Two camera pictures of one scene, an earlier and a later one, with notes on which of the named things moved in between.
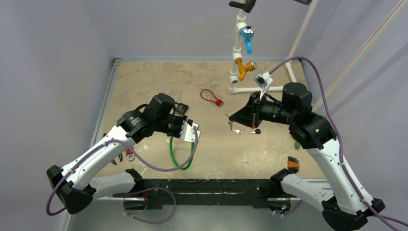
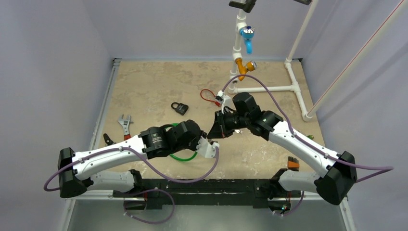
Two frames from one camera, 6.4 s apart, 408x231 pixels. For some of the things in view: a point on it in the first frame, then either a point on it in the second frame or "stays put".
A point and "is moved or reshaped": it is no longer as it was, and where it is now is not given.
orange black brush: [293, 163] stays put
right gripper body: [256, 110] -> [218, 124]
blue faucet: [248, 33] stays put
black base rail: [207, 191] stays put
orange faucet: [250, 66] stays put
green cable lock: [189, 164] is moved or reshaped
